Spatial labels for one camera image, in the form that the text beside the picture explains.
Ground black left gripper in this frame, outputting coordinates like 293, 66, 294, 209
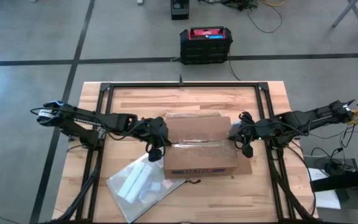
144, 116, 172, 163

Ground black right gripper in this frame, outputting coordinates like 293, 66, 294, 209
234, 111, 265, 159

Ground white rectangular block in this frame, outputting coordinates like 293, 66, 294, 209
116, 162, 154, 203

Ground brown ULINE cardboard box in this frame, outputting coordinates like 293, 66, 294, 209
162, 111, 254, 180

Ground clear plastic bag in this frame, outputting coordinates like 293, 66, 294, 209
106, 151, 202, 224

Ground grey metal stand base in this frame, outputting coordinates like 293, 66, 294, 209
302, 154, 358, 175

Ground white paper sheet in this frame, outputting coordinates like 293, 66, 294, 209
308, 167, 342, 210

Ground black crossbar stand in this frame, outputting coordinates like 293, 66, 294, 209
310, 166, 358, 198

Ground yellow power connector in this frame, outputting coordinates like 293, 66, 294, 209
349, 108, 358, 126

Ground black computer box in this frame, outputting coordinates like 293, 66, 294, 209
170, 0, 190, 21

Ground grey metal table legs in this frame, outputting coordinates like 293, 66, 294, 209
331, 0, 358, 28

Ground black power cable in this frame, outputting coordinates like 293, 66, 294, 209
227, 49, 241, 82

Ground black metal table frame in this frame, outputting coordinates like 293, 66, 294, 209
47, 81, 319, 224

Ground black cable bundle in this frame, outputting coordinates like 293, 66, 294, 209
303, 118, 358, 170

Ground orange and black cable pile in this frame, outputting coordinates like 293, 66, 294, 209
197, 0, 287, 34

